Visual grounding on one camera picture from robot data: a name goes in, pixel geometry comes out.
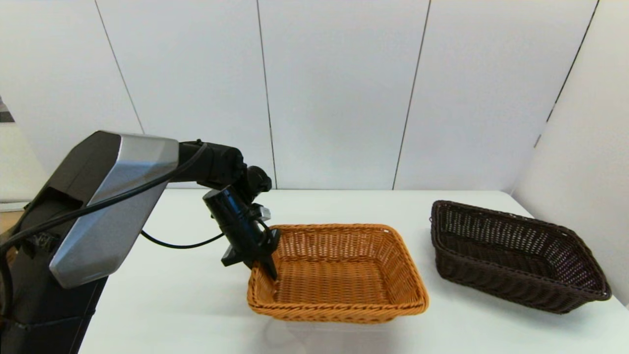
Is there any dark brown wicker basket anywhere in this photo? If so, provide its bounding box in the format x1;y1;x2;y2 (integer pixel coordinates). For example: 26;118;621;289
430;200;612;314

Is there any orange wicker basket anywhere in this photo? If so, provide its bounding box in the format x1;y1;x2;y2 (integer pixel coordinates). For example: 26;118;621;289
247;224;429;324

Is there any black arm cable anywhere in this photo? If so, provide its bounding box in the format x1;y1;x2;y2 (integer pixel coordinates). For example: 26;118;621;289
0;142;228;256

